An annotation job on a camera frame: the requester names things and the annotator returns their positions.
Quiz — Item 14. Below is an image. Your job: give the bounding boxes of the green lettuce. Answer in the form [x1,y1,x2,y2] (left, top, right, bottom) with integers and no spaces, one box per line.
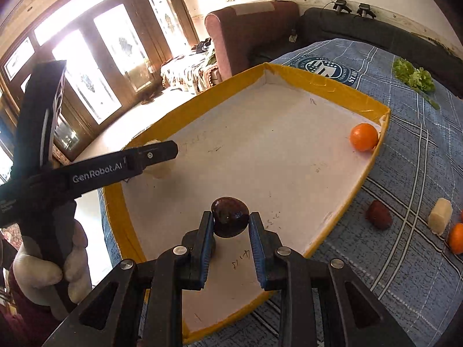
[392,58,441,110]

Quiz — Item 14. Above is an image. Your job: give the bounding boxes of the patterned sofa cover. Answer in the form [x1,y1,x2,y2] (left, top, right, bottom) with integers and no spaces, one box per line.
[160,49,221,93]

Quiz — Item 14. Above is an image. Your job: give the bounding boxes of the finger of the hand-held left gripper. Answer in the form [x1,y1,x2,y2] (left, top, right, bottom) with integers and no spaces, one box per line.
[125,140,179,182]

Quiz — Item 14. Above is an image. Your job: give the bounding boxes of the round white sponge cake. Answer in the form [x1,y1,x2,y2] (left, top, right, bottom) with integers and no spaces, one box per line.
[143,139,176,179]

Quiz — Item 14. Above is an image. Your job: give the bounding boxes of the dark purple plum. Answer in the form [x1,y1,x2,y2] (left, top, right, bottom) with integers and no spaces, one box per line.
[212,197,250,238]

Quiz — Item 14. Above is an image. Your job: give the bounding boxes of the wooden glass-panel door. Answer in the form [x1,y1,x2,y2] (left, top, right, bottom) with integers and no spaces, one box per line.
[0,0,203,174]

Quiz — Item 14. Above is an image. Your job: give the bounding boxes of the pale cheese block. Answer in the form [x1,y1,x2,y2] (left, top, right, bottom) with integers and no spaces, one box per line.
[428,198,454,234]

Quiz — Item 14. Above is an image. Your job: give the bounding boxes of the blue plaid blanket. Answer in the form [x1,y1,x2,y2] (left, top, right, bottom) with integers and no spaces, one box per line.
[98,38,463,347]

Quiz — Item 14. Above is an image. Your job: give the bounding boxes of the maroon sofa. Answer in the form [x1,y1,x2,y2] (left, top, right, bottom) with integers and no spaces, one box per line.
[205,1,300,80]

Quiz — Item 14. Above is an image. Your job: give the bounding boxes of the orange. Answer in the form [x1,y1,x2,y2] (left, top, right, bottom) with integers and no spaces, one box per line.
[349,123,379,152]
[447,222,463,254]

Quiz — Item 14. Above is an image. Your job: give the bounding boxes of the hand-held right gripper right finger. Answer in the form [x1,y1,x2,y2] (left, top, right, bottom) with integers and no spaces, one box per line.
[248,211,416,347]

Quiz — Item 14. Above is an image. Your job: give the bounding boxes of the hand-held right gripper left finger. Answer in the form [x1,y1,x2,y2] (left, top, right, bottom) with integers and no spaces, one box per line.
[41,210,218,347]

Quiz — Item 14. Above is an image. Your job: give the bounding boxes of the dark grey sofa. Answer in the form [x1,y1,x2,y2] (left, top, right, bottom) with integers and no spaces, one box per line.
[249,7,463,98]

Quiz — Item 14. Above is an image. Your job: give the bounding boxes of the yellow-rimmed white tray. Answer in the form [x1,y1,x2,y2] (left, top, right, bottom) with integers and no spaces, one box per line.
[102,62,392,345]

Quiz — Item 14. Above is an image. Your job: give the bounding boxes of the person's left hand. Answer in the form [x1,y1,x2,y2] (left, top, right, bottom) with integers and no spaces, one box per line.
[12,220,92,321]

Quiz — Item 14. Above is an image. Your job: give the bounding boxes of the gold framed glass cabinet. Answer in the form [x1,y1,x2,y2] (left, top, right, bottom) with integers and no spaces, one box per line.
[52,114,82,161]

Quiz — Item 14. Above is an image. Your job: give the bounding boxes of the red date fruit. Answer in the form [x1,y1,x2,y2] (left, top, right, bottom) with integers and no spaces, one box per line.
[366,200,393,230]

